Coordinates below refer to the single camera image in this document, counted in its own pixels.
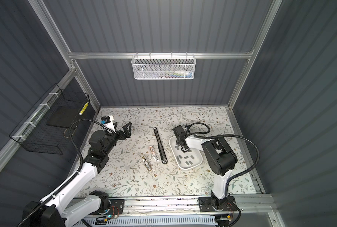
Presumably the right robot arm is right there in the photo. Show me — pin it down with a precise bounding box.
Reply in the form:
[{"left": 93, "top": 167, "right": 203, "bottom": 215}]
[{"left": 173, "top": 126, "right": 238, "bottom": 211}]

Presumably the black foam pad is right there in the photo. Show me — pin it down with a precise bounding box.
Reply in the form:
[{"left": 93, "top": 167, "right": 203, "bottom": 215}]
[{"left": 46, "top": 107, "right": 84, "bottom": 129}]

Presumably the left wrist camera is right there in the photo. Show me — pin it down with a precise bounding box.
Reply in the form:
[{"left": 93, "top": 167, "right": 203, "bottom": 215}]
[{"left": 101, "top": 115, "right": 115, "bottom": 133}]

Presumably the yellow marker pen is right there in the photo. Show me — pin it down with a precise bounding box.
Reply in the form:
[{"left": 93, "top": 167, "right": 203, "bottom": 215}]
[{"left": 79, "top": 101, "right": 89, "bottom": 115}]

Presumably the white vent strip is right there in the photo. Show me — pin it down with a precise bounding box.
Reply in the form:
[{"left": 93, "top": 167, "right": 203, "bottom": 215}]
[{"left": 84, "top": 215, "right": 219, "bottom": 227}]

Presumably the white plastic tray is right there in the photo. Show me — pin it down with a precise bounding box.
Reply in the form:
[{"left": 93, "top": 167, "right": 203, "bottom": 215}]
[{"left": 169, "top": 136, "right": 203, "bottom": 171}]

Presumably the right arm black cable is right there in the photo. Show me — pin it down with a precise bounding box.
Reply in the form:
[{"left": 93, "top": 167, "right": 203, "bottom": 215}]
[{"left": 185, "top": 122, "right": 260, "bottom": 182}]

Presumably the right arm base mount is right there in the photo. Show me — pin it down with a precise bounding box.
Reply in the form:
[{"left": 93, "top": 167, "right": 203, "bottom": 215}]
[{"left": 197, "top": 196, "right": 238, "bottom": 213}]

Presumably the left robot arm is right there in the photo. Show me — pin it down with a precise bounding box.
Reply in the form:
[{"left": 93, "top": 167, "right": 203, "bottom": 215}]
[{"left": 18, "top": 116, "right": 132, "bottom": 227}]

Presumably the white wire wall basket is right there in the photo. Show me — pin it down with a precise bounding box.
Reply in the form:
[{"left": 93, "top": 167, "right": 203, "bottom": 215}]
[{"left": 131, "top": 56, "right": 197, "bottom": 80}]

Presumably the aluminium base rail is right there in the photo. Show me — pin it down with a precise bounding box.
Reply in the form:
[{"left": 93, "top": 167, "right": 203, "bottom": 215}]
[{"left": 110, "top": 194, "right": 277, "bottom": 217}]

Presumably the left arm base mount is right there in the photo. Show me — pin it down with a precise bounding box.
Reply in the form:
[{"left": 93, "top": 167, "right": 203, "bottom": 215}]
[{"left": 98, "top": 199, "right": 125, "bottom": 216}]

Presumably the black wire side basket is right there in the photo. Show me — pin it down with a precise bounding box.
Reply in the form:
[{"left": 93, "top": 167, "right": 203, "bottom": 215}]
[{"left": 9, "top": 86, "right": 90, "bottom": 155}]

